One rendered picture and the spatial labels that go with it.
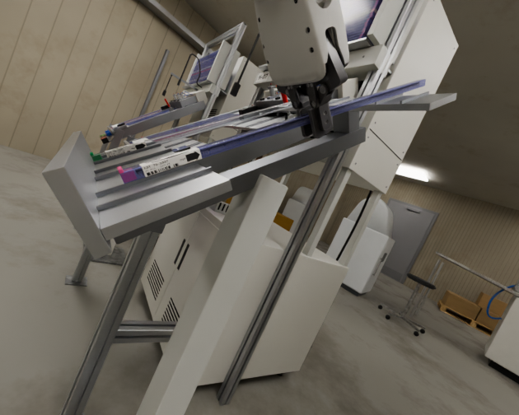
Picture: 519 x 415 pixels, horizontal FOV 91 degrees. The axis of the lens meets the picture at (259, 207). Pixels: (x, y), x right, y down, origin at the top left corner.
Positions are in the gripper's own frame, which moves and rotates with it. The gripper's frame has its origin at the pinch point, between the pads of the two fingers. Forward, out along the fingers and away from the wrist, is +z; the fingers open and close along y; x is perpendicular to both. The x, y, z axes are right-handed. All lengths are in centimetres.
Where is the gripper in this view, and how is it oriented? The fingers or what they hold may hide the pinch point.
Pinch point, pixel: (315, 119)
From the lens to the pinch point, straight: 37.6
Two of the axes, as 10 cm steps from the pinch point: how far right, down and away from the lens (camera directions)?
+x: -7.9, 5.3, -3.2
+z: 3.2, 8.0, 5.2
